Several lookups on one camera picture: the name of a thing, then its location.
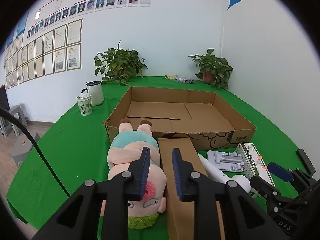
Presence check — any green tablecloth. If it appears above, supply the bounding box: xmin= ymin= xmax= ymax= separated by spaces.
xmin=6 ymin=76 xmax=304 ymax=240

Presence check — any white wall conduit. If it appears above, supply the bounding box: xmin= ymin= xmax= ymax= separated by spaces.
xmin=219 ymin=0 xmax=227 ymax=58

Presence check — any potted plant in red pot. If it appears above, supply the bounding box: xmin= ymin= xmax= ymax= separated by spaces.
xmin=188 ymin=48 xmax=234 ymax=90

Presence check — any white and green medicine box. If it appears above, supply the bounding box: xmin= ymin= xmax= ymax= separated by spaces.
xmin=235 ymin=142 xmax=275 ymax=198

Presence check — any large cardboard box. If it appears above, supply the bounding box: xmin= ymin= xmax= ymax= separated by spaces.
xmin=102 ymin=86 xmax=257 ymax=153

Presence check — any grey plastic stool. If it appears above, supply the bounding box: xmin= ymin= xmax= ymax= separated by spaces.
xmin=0 ymin=116 xmax=12 ymax=138
xmin=9 ymin=104 xmax=28 ymax=135

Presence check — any printed tissue packet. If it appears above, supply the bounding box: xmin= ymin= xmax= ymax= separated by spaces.
xmin=174 ymin=77 xmax=196 ymax=84

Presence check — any pink plush pig toy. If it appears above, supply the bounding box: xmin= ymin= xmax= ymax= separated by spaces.
xmin=107 ymin=119 xmax=167 ymax=229

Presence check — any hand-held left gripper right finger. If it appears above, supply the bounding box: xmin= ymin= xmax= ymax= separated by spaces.
xmin=172 ymin=148 xmax=290 ymax=240

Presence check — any leaf print paper cup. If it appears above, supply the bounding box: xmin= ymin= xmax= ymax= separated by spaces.
xmin=76 ymin=93 xmax=92 ymax=116

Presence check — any white hair dryer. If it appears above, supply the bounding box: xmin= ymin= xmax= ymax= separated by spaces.
xmin=197 ymin=153 xmax=252 ymax=194

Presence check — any bushy green potted plant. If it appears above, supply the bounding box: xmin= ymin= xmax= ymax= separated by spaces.
xmin=94 ymin=40 xmax=148 ymax=86

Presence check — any group of framed certificates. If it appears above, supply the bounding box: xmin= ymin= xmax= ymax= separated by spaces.
xmin=4 ymin=19 xmax=83 ymax=90

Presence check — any grey stool with orange dot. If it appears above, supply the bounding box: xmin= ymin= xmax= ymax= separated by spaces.
xmin=11 ymin=132 xmax=41 ymax=167

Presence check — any white folding phone stand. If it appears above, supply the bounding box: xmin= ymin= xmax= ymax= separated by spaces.
xmin=207 ymin=150 xmax=246 ymax=172

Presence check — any narrow brown cardboard box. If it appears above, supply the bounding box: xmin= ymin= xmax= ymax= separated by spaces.
xmin=157 ymin=137 xmax=225 ymax=240

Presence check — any black cable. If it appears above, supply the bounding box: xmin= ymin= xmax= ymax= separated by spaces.
xmin=0 ymin=107 xmax=72 ymax=198

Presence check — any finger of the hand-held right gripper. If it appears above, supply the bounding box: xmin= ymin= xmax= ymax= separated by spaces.
xmin=250 ymin=176 xmax=281 ymax=207
xmin=267 ymin=149 xmax=316 ymax=182

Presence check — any black board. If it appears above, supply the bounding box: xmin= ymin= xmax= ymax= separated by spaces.
xmin=0 ymin=86 xmax=10 ymax=110

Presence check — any wall chart of portrait photos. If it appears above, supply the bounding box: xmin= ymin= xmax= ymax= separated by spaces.
xmin=26 ymin=0 xmax=152 ymax=39

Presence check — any white kettle with black lid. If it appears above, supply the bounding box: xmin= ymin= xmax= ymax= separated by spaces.
xmin=80 ymin=80 xmax=104 ymax=106

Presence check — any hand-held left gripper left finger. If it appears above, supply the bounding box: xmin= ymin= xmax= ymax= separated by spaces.
xmin=31 ymin=147 xmax=152 ymax=240

